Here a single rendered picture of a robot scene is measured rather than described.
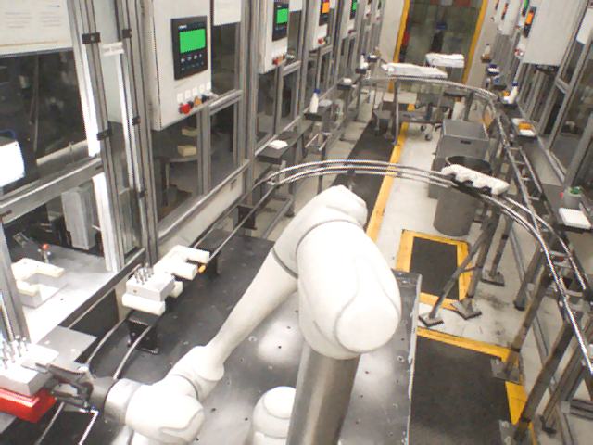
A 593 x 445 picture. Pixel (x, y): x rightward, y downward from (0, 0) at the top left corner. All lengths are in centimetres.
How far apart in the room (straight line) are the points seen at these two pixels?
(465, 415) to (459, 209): 191
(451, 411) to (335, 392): 181
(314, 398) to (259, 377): 78
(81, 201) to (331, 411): 119
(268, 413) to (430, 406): 150
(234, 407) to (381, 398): 48
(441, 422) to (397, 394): 91
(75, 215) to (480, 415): 208
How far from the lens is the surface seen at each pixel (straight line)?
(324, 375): 79
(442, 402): 261
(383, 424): 155
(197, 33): 188
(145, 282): 161
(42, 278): 169
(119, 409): 112
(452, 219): 406
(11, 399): 129
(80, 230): 180
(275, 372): 162
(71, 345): 146
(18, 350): 129
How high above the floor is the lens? 187
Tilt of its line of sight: 29 degrees down
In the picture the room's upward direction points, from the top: 5 degrees clockwise
